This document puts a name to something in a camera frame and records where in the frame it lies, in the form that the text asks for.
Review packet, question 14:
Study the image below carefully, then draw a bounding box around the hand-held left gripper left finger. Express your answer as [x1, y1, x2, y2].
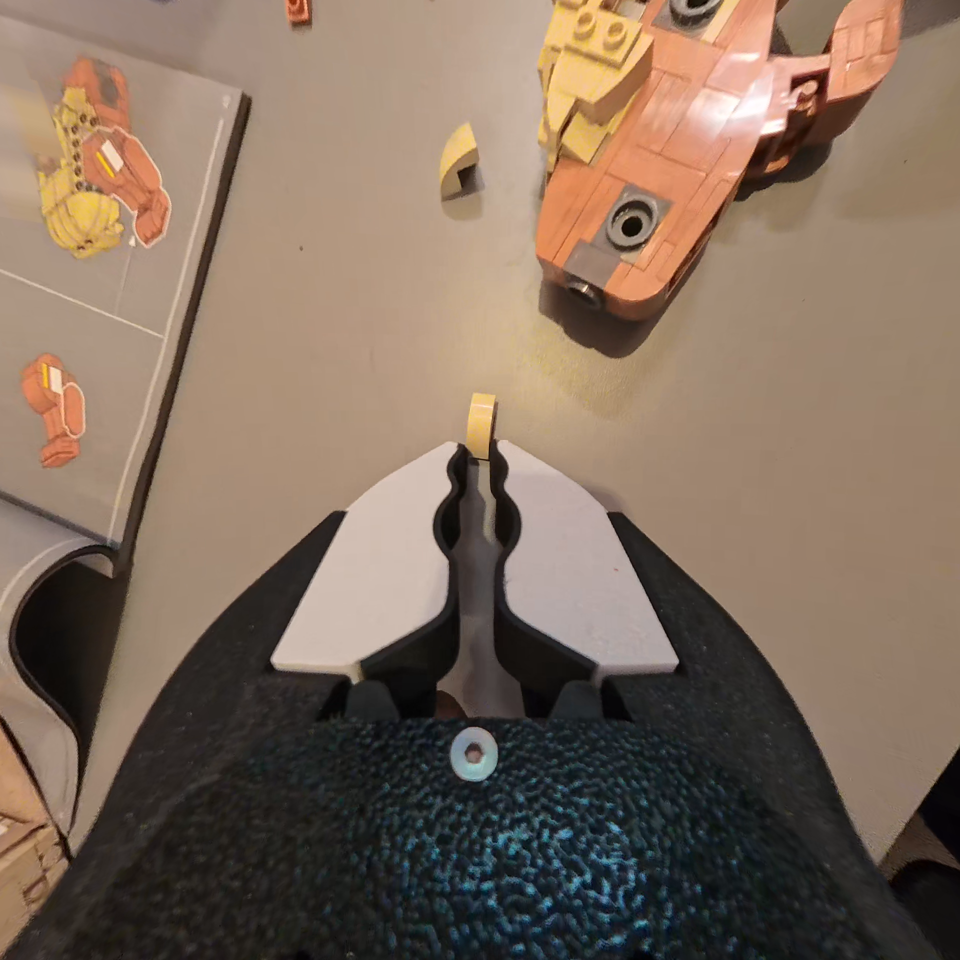
[270, 441, 462, 676]

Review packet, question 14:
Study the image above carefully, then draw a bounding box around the grey instruction booklet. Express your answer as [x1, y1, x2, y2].
[0, 15, 252, 837]

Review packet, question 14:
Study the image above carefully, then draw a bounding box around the brown cardboard box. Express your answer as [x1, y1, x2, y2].
[0, 716, 72, 927]

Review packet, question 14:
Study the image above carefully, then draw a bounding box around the small tan narrow brick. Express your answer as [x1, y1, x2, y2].
[466, 392, 498, 460]

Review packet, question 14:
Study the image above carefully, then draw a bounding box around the tan and brown brick model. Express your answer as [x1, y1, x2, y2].
[534, 0, 905, 322]

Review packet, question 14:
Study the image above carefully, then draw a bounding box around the tan curved brick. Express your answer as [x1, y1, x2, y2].
[438, 122, 481, 202]

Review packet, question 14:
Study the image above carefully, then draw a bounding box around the grey desk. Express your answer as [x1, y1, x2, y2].
[0, 0, 960, 879]

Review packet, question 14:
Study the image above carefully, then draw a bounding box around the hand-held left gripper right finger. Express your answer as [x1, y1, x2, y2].
[491, 440, 681, 680]

